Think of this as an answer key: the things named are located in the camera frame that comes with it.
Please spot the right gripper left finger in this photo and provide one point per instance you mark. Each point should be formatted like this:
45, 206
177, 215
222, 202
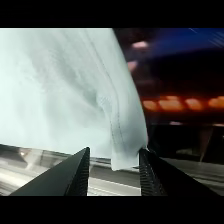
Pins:
66, 180

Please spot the white T-shirt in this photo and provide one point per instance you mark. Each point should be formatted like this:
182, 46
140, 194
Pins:
66, 90

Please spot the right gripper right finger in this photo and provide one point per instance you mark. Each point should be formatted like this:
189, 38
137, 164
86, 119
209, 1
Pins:
160, 180

